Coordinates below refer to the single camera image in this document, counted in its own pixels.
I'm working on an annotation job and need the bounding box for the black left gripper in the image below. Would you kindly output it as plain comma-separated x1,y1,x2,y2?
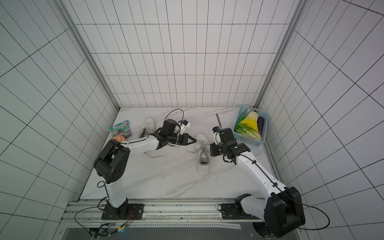
168,132,196,146

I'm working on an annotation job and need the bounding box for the white sneaker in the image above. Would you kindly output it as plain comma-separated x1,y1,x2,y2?
138,117,166,158
187,133,211,175

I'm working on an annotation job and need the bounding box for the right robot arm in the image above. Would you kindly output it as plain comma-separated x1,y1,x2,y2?
210,127,306,238

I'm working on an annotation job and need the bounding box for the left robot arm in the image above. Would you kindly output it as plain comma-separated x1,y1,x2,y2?
94,119,197,210

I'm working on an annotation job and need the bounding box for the green lettuce toy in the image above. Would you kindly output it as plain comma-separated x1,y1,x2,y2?
235,124,262,141

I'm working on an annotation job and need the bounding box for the light blue plastic basket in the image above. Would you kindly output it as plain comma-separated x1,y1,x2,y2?
233,105,269,147

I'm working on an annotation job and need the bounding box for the green chili pepper toy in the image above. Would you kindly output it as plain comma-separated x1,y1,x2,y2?
236,111,248,126

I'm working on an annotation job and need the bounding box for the purple eggplant toy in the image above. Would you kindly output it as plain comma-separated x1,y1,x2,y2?
257,117,265,137

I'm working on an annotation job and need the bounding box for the green snack packet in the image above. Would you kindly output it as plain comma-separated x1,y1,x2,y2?
110,120,132,139

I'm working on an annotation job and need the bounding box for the orange patterned bowl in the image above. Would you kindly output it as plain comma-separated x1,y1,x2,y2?
111,136,126,142

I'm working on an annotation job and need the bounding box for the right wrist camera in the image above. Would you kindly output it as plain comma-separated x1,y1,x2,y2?
213,127,221,145

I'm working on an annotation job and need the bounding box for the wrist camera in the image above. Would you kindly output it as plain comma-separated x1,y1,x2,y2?
213,127,221,145
179,120,191,135

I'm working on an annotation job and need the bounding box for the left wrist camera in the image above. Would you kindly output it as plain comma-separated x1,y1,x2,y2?
179,120,191,135

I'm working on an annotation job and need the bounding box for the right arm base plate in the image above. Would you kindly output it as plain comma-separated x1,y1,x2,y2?
217,203,260,220

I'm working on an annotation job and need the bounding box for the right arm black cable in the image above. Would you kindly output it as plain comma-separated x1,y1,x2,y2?
281,194,331,238

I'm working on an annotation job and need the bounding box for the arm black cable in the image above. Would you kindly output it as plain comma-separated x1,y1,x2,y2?
281,194,331,238
74,181,134,238

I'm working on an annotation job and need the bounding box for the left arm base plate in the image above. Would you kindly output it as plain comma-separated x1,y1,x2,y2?
102,203,145,221

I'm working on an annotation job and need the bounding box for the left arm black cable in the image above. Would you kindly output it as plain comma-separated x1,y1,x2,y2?
74,181,134,238

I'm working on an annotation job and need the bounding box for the aluminium mounting rail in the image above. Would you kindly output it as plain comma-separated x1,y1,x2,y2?
61,199,262,229

